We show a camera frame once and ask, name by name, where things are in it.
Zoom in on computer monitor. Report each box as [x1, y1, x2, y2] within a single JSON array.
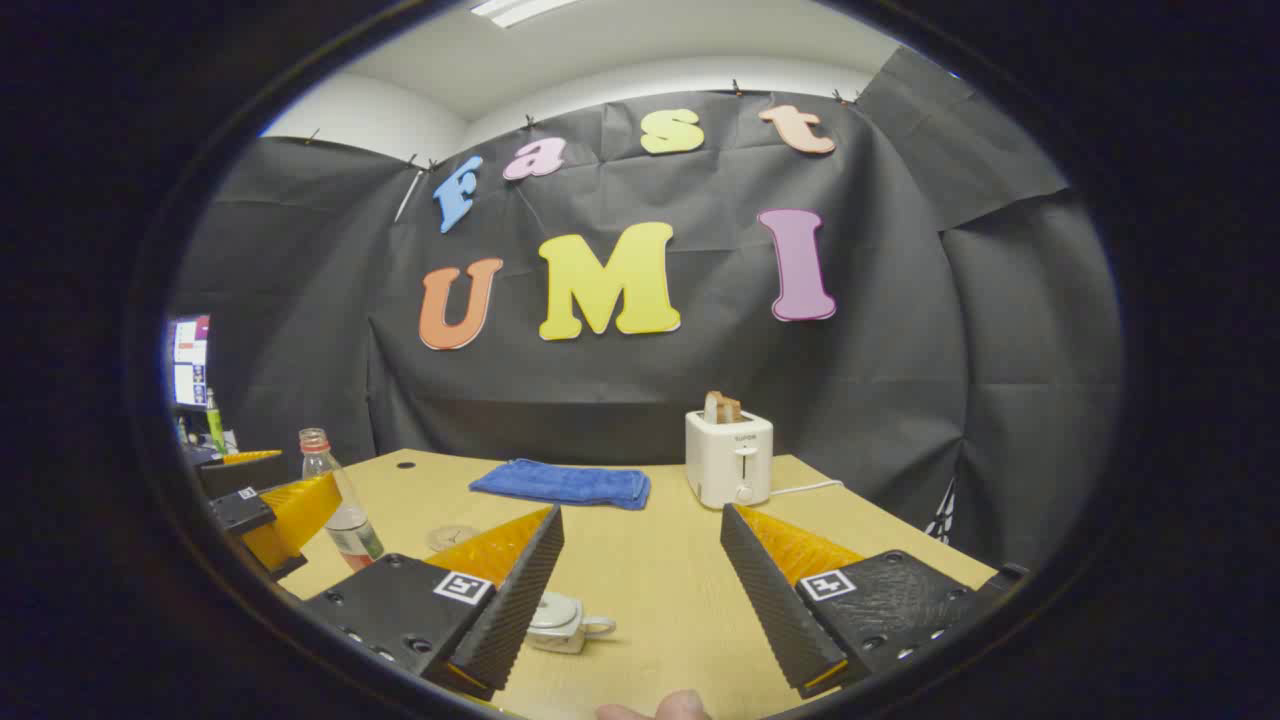
[[165, 315, 213, 411]]

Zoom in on ceiling light panel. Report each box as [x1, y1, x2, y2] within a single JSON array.
[[470, 0, 581, 29]]

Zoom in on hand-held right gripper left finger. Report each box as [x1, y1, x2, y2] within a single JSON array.
[[300, 503, 566, 701]]

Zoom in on blue towel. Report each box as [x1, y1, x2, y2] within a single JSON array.
[[469, 458, 652, 511]]

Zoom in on clear plastic water bottle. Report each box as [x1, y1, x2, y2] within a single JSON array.
[[298, 428, 386, 573]]

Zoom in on white teacup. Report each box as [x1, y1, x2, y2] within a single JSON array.
[[525, 603, 618, 656]]

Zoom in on white teacup lid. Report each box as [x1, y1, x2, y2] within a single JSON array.
[[528, 591, 584, 631]]

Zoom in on black backdrop cloth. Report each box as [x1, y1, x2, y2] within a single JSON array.
[[165, 45, 1126, 571]]

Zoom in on white toaster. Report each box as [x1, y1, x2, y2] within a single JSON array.
[[685, 408, 774, 509]]

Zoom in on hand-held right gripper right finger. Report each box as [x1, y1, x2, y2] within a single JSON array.
[[720, 503, 1031, 701]]

